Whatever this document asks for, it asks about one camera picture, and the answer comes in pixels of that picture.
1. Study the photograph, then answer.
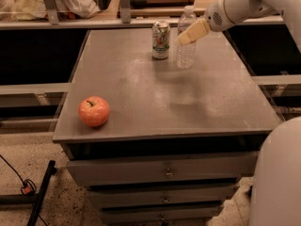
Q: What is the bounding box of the black cable with orange plug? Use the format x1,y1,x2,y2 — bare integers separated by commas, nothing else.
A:
0,153,50,226

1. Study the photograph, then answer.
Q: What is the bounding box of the grey drawer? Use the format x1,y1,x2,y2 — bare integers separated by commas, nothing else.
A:
101,203,223,224
86,183,238,208
67,152,259,186

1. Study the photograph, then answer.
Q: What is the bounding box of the top grey drawer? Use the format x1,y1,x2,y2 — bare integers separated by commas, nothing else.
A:
67,152,259,186

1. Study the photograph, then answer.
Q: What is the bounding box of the black metal stand leg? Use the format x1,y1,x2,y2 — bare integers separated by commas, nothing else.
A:
27,160,56,226

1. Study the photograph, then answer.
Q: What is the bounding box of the middle grey drawer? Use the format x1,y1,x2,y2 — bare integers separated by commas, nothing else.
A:
86,183,238,208

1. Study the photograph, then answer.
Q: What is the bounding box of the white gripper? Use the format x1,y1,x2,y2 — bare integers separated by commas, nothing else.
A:
177,0,235,45

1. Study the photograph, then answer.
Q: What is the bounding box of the red apple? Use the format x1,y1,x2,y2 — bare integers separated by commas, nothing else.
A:
78,96,110,128

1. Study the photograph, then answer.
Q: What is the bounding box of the grey metal rail bracket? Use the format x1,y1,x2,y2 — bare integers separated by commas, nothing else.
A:
119,0,131,24

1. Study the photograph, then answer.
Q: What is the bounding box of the bottom grey drawer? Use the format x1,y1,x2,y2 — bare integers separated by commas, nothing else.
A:
101,203,223,224

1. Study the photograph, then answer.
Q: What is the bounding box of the white cloth pile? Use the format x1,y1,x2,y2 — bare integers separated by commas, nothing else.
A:
0,0,100,21

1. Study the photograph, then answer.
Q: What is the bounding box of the white green 7up can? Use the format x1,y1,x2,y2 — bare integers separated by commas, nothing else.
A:
151,21,170,59

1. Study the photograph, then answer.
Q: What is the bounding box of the clear plastic water bottle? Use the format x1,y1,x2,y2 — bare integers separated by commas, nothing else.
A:
175,6,197,69

